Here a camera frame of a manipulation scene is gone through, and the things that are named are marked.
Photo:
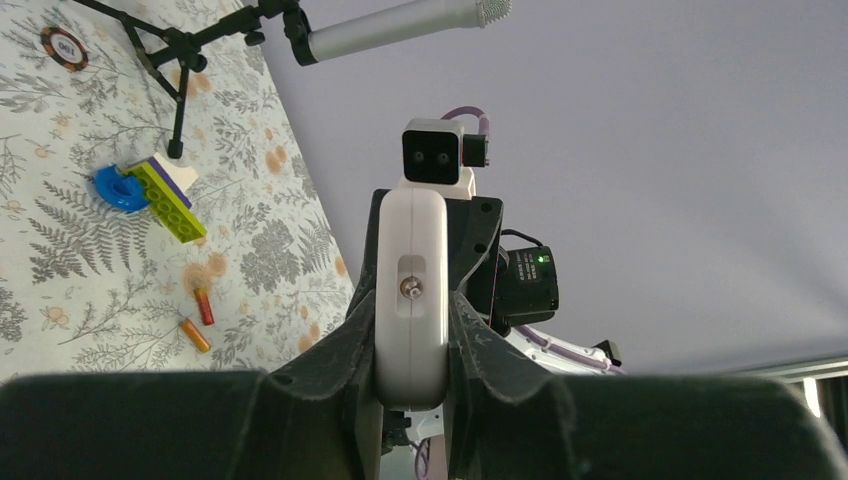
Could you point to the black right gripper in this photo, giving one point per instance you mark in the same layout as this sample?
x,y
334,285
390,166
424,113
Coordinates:
x,y
363,302

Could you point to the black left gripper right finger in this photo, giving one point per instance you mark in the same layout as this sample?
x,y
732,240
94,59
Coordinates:
x,y
509,418

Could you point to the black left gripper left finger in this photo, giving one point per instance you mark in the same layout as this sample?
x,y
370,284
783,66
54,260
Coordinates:
x,y
316,417

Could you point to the white red remote control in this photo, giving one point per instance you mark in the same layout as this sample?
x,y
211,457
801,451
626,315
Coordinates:
x,y
411,304

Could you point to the red orange battery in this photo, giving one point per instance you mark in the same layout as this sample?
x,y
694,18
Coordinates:
x,y
204,306

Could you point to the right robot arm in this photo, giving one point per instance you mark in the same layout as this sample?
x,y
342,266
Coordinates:
x,y
510,280

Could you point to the green lego brick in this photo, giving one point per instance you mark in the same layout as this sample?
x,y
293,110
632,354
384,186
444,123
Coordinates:
x,y
166,206

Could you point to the floral table mat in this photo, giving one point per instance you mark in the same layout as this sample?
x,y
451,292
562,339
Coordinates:
x,y
91,281

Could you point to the white purple block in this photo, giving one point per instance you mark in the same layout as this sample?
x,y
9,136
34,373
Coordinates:
x,y
178,178

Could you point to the black tripod mic stand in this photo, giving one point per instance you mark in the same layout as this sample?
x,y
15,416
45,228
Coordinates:
x,y
170,55

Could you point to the poker chip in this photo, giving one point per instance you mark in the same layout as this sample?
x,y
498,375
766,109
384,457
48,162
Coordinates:
x,y
64,48

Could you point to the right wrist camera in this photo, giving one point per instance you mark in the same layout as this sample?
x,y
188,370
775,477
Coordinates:
x,y
439,154

